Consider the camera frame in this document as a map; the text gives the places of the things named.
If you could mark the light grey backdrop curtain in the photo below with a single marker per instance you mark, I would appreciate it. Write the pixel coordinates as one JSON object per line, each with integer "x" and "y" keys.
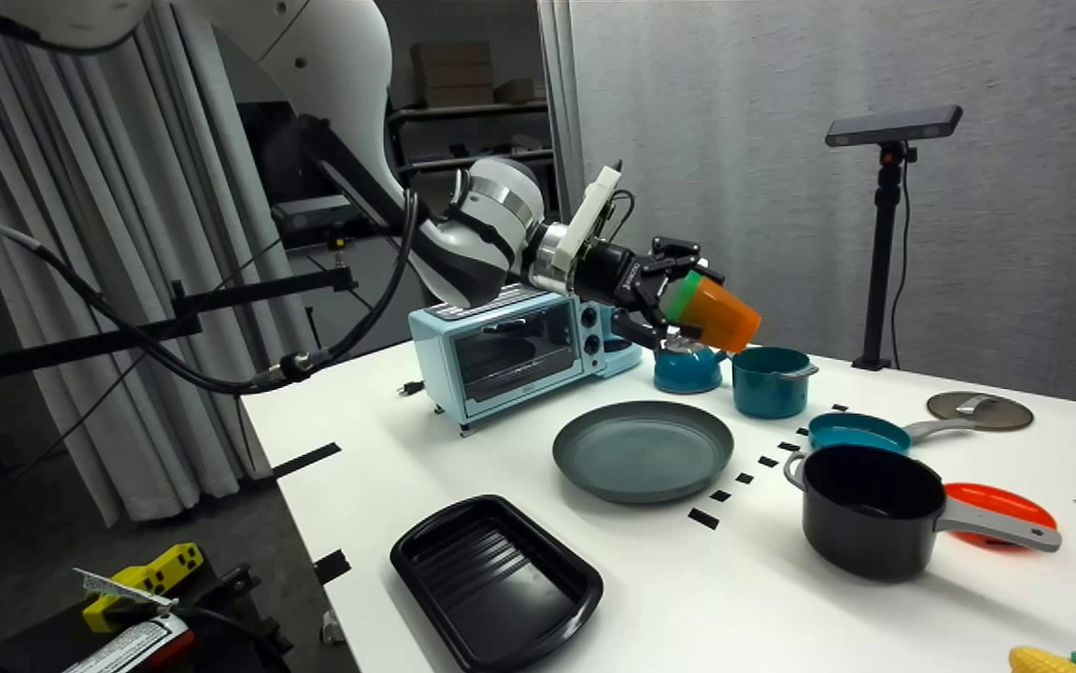
{"x": 749, "y": 125}

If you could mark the teal toy pot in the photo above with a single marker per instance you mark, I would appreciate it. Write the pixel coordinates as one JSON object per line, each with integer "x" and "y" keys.
{"x": 772, "y": 385}

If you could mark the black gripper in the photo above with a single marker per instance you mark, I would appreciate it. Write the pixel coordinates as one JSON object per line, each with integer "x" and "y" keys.
{"x": 622, "y": 282}

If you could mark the long black tape strip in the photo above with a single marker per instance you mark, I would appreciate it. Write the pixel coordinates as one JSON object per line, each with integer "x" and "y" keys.
{"x": 303, "y": 463}

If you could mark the brown cardboard box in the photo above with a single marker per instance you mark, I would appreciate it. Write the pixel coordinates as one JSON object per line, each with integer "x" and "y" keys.
{"x": 448, "y": 78}

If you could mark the grey round plate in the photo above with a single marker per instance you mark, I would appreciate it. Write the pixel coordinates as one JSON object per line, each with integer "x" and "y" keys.
{"x": 643, "y": 451}

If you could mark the grey round disc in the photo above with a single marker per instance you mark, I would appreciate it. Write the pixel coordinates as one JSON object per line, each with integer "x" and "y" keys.
{"x": 981, "y": 414}

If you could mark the teal toy kettle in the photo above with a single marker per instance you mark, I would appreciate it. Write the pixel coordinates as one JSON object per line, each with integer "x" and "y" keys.
{"x": 685, "y": 372}

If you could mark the orange frying pan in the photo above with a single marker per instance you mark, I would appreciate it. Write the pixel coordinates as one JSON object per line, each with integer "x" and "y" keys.
{"x": 998, "y": 501}

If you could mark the orange cup green rim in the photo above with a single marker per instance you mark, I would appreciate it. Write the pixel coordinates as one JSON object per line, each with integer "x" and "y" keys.
{"x": 727, "y": 317}

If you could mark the light blue toaster oven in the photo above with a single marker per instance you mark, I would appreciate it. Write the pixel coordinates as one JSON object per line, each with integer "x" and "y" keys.
{"x": 503, "y": 357}

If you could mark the red white device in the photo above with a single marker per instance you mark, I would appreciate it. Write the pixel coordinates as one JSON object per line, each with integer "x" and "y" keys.
{"x": 139, "y": 647}

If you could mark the black plastic tray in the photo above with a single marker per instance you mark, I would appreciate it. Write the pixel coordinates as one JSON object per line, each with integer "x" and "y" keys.
{"x": 493, "y": 584}

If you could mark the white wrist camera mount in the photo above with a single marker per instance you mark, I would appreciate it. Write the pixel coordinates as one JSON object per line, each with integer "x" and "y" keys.
{"x": 594, "y": 211}

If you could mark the teal frying pan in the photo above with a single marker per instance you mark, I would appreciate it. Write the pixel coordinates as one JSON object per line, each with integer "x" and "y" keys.
{"x": 855, "y": 433}

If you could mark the dark storage shelf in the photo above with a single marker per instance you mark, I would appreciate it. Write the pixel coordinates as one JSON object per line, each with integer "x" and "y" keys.
{"x": 464, "y": 112}

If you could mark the grey pleated curtain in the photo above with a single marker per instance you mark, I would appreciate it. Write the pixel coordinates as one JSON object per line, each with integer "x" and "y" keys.
{"x": 16, "y": 125}

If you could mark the short black tape strip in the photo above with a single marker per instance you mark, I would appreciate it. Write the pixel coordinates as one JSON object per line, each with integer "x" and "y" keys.
{"x": 333, "y": 567}

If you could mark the yellow toy corn green husk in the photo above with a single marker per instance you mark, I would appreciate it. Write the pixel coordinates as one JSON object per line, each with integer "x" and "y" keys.
{"x": 1034, "y": 660}

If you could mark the black camera stand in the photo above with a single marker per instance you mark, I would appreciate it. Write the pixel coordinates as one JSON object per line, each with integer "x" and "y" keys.
{"x": 881, "y": 250}

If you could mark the black metal frame bars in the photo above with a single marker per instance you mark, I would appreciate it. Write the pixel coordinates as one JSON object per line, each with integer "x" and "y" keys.
{"x": 261, "y": 284}

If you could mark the black stereo camera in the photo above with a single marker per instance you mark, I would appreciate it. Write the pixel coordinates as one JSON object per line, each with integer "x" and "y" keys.
{"x": 893, "y": 125}

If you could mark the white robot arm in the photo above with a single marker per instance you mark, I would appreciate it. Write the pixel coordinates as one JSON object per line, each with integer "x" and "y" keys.
{"x": 493, "y": 217}

